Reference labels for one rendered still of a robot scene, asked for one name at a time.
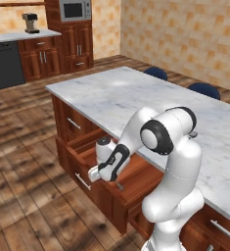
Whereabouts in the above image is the silver closed drawer handle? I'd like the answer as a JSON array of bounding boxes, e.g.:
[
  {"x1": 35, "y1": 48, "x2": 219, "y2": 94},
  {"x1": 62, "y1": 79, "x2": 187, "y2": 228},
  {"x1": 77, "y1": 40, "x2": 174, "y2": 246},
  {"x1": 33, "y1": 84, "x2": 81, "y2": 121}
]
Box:
[{"x1": 66, "y1": 117, "x2": 82, "y2": 130}]

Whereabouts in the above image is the silver open drawer handle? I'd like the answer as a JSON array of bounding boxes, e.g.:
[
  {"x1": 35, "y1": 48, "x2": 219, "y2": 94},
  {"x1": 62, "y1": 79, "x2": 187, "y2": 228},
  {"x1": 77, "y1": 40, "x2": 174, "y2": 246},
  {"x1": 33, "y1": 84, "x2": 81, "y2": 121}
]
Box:
[{"x1": 74, "y1": 172, "x2": 92, "y2": 192}]

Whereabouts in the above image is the silver microwave oven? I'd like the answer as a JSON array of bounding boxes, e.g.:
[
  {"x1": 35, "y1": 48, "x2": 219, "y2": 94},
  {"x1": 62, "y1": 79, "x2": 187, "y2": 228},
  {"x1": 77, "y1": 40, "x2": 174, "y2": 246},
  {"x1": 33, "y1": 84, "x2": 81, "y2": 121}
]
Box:
[{"x1": 59, "y1": 0, "x2": 93, "y2": 24}]

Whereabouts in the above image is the long silver drawer handle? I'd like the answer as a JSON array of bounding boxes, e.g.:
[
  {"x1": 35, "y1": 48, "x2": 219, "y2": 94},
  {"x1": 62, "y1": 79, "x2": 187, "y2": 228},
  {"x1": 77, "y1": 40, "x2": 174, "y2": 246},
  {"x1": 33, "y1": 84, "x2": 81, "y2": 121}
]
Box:
[{"x1": 209, "y1": 219, "x2": 230, "y2": 245}]

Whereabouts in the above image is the tall wooden cupboard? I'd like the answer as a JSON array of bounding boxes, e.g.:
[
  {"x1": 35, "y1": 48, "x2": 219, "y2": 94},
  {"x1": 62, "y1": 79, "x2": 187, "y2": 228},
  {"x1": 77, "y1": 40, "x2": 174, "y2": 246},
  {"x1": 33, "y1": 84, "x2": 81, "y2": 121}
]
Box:
[{"x1": 43, "y1": 0, "x2": 95, "y2": 75}]

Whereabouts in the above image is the black and grey coffee machine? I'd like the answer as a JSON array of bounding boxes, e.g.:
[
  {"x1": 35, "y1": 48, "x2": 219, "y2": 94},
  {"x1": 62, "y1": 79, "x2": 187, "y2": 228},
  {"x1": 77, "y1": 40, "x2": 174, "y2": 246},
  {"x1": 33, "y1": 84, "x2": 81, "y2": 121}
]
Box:
[{"x1": 22, "y1": 12, "x2": 41, "y2": 35}]

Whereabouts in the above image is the navy blue stool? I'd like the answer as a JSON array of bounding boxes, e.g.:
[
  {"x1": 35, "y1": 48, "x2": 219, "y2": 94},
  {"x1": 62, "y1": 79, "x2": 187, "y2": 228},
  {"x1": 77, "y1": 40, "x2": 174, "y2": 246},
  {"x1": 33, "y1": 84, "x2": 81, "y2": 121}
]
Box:
[
  {"x1": 187, "y1": 81, "x2": 221, "y2": 101},
  {"x1": 143, "y1": 66, "x2": 169, "y2": 82}
]

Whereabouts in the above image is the open wooden drawer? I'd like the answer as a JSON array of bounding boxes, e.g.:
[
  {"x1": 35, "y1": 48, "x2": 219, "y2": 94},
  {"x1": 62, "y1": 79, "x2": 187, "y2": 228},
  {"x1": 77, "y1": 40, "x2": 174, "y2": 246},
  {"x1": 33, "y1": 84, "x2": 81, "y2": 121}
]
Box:
[{"x1": 56, "y1": 126, "x2": 165, "y2": 235}]

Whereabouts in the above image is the wooden wall shelf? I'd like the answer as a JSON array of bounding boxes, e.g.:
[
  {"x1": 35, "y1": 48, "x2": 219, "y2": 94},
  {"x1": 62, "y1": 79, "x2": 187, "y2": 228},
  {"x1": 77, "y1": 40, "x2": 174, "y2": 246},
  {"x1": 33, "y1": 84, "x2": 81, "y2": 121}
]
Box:
[{"x1": 0, "y1": 1, "x2": 46, "y2": 8}]

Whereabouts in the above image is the wooden base cupboards run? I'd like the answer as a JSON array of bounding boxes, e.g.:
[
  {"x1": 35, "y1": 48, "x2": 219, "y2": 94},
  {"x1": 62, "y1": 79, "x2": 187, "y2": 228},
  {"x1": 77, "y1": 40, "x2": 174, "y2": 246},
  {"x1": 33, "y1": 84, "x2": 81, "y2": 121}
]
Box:
[{"x1": 17, "y1": 34, "x2": 64, "y2": 83}]

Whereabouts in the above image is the closed wooden drawer front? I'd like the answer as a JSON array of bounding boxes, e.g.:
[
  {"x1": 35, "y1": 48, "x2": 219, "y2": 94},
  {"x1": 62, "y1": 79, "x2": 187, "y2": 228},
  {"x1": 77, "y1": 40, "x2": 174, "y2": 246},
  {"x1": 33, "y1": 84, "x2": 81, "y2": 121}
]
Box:
[{"x1": 53, "y1": 95, "x2": 100, "y2": 143}]

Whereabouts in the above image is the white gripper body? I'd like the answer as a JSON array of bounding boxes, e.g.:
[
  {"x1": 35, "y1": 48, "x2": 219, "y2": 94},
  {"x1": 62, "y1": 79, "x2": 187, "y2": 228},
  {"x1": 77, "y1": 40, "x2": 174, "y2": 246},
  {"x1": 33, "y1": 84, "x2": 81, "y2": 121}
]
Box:
[{"x1": 87, "y1": 165, "x2": 104, "y2": 183}]

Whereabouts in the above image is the black dishwasher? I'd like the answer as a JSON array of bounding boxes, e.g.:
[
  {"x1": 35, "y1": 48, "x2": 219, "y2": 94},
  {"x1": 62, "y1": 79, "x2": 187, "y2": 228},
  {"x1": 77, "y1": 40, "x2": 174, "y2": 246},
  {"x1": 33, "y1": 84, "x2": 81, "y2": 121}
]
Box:
[{"x1": 0, "y1": 40, "x2": 26, "y2": 91}]

